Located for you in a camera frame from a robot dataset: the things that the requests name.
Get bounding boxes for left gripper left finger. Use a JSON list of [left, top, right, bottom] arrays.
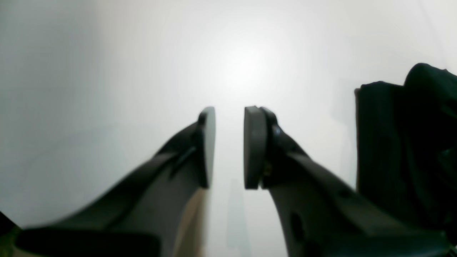
[[15, 107, 216, 257]]

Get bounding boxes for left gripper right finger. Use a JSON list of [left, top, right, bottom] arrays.
[[244, 106, 451, 257]]

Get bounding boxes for black T-shirt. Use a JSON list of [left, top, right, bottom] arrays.
[[355, 63, 457, 245]]

